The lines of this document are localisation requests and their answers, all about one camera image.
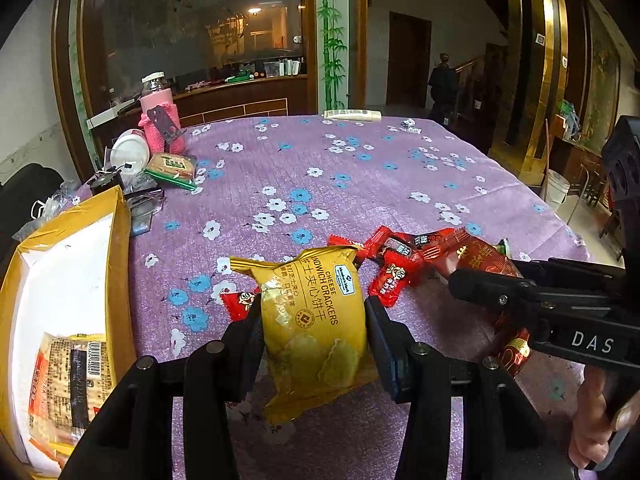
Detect red packet with black label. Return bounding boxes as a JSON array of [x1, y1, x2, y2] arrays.
[[362, 226, 417, 266], [410, 228, 458, 262]]

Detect dark cloth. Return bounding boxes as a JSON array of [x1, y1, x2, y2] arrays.
[[0, 162, 67, 261]]

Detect yellow cardboard box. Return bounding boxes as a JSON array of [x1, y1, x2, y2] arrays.
[[0, 185, 140, 480]]

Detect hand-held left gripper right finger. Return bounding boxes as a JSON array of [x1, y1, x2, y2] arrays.
[[365, 296, 576, 480]]

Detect clear soda cracker pack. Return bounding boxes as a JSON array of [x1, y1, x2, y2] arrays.
[[27, 331, 117, 467]]

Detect wooden counter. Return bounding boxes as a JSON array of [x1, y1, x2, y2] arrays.
[[87, 74, 309, 133]]

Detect gold framed painting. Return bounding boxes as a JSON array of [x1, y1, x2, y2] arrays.
[[581, 4, 624, 157]]

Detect green plastic bag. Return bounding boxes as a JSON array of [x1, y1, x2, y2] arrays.
[[559, 100, 582, 137]]

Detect small black device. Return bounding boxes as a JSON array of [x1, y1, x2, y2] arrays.
[[89, 170, 126, 197]]

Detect white plastic bucket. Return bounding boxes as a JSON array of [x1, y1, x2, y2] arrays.
[[544, 169, 571, 211]]

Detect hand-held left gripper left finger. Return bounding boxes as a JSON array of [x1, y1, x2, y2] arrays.
[[60, 300, 264, 480]]

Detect eyeglasses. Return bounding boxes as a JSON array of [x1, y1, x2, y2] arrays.
[[124, 189, 167, 222]]

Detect bamboo painted pillar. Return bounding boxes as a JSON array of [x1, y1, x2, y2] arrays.
[[315, 0, 350, 112]]

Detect clear plastic bag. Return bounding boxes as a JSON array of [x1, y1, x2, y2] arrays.
[[14, 179, 97, 242]]

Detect pink knit-sleeved bottle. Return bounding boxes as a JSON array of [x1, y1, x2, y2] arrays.
[[138, 72, 187, 155]]

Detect purple floral tablecloth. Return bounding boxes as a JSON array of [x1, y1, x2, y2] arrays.
[[65, 114, 596, 480]]

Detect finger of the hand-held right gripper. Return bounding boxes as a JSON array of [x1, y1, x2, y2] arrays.
[[448, 267, 543, 322], [510, 258, 627, 286]]

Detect white remote control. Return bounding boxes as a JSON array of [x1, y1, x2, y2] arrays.
[[322, 108, 382, 122]]

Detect yellow cracker packet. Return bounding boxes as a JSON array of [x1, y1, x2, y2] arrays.
[[230, 246, 381, 423]]

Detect wooden chair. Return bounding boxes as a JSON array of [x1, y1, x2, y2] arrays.
[[567, 157, 610, 227]]

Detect person's right hand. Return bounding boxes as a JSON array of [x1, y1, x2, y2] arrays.
[[569, 365, 640, 471]]

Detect wooden door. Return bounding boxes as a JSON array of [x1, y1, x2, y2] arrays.
[[387, 11, 432, 109]]

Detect green biscuit packet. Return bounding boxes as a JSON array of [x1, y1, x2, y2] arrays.
[[144, 152, 200, 192]]

